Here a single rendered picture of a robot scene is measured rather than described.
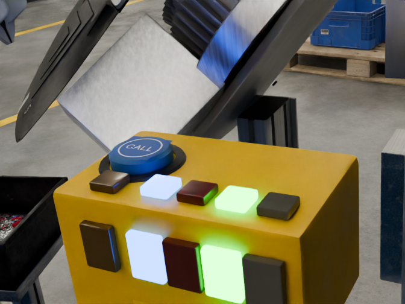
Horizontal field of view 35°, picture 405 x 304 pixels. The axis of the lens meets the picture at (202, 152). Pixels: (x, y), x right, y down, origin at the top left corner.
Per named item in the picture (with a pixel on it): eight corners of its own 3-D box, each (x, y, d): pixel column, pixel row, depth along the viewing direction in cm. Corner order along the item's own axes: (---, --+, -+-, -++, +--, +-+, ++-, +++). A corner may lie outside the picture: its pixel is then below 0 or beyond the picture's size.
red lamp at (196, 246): (207, 289, 36) (200, 242, 34) (201, 295, 35) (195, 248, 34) (172, 280, 37) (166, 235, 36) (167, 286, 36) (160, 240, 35)
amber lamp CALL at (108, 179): (132, 181, 39) (130, 172, 38) (114, 195, 37) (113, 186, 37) (107, 177, 39) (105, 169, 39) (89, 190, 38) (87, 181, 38)
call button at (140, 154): (186, 160, 42) (183, 136, 41) (153, 188, 39) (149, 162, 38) (135, 153, 44) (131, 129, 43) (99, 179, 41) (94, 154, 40)
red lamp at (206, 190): (220, 192, 36) (219, 182, 36) (204, 207, 35) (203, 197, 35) (191, 187, 37) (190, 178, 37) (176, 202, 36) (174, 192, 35)
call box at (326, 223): (361, 294, 43) (360, 149, 39) (309, 400, 35) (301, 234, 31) (159, 250, 51) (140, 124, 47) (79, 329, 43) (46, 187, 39)
